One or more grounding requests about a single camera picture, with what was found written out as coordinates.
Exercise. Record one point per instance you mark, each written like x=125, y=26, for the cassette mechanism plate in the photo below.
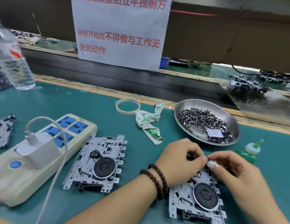
x=203, y=198
x=98, y=163

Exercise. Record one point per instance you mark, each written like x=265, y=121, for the finished mechanisms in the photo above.
x=255, y=81

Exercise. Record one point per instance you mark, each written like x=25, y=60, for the clear plastic bag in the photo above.
x=2, y=81

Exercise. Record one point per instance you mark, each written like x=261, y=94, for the brown cardboard panel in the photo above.
x=229, y=42

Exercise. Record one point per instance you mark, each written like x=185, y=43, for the person's left forearm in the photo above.
x=117, y=205

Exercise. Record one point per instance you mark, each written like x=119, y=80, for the pile of black mechanism assemblies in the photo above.
x=2, y=130

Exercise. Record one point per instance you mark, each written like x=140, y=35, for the round metal bowl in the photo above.
x=187, y=105

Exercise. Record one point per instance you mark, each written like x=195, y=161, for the white paper sign red text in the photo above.
x=119, y=30

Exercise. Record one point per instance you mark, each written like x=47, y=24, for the green glue squeeze bottle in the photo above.
x=250, y=154

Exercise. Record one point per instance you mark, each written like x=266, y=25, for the white green-stained cloth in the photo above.
x=152, y=123

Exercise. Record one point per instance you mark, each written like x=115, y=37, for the pile of small metal parts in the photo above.
x=201, y=119

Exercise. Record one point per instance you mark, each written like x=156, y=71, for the clear plastic bottle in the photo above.
x=14, y=58

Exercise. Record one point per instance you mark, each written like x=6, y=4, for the clear plastic sheet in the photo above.
x=266, y=102

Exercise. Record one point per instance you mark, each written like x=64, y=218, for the blue plastic bin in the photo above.
x=163, y=63

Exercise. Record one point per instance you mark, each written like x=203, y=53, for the person's right hand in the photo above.
x=245, y=186

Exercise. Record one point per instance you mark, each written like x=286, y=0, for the black conveyor belt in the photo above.
x=112, y=77

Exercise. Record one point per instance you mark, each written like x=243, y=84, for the black flat box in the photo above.
x=178, y=63

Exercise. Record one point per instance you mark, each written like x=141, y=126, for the white blue power strip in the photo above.
x=75, y=128

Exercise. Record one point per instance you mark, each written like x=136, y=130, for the person's left hand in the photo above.
x=177, y=161

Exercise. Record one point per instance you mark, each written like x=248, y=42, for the white power plug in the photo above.
x=37, y=149

